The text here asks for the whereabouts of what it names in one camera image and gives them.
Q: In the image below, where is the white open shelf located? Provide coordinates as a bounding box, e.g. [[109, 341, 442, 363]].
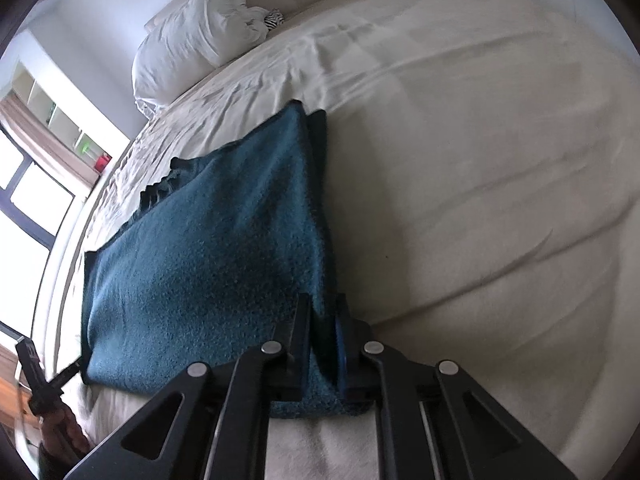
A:
[[10, 60, 131, 181]]

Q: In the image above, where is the white pillow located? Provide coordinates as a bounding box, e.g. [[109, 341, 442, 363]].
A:
[[131, 0, 271, 111]]

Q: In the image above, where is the black framed window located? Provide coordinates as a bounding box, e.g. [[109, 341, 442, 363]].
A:
[[0, 130, 76, 251]]

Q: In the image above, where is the beige bed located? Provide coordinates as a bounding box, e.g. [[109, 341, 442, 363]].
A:
[[30, 0, 640, 480]]

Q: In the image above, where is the beige curtain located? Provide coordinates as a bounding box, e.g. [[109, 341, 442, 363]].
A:
[[0, 95, 98, 193]]

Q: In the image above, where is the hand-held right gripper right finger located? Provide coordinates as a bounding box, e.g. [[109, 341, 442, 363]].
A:
[[334, 294, 578, 480]]

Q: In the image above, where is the person's left hand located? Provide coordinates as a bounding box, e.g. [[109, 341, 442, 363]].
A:
[[37, 402, 93, 480]]

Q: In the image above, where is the dark teal knit sweater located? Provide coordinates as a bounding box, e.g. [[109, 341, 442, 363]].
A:
[[80, 100, 371, 418]]

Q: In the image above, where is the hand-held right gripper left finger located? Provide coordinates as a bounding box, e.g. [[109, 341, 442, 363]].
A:
[[62, 292, 313, 480]]

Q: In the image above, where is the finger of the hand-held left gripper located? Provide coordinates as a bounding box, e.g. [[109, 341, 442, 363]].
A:
[[15, 337, 43, 391], [49, 359, 82, 391]]

